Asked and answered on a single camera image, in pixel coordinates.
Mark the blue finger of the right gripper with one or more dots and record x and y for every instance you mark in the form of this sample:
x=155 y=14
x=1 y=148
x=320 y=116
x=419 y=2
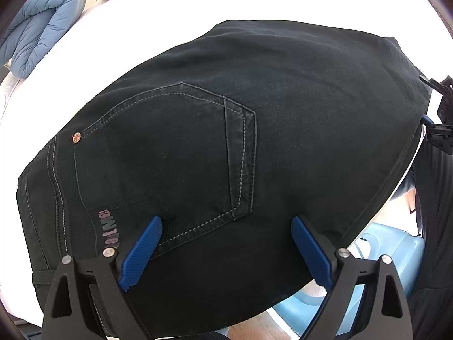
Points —
x=427 y=121

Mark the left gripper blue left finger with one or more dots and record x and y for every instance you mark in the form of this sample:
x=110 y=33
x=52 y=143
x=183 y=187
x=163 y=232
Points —
x=134 y=254

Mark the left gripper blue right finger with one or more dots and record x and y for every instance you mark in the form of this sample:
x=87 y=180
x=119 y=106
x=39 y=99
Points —
x=317 y=251

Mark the rolled blue duvet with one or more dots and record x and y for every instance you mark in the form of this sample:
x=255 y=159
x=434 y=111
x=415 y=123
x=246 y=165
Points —
x=35 y=30

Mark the black denim pants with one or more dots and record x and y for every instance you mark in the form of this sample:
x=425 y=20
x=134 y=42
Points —
x=226 y=138

